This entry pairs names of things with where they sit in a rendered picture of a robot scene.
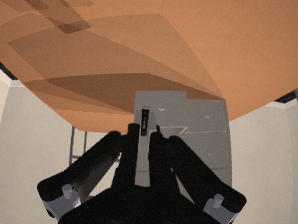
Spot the grey small chest of drawers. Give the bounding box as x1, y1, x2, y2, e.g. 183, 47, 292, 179
136, 99, 232, 187

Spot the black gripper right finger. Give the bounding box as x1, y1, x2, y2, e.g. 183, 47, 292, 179
147, 111, 247, 224

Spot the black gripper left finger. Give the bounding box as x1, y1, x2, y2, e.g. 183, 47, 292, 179
37, 110, 142, 224

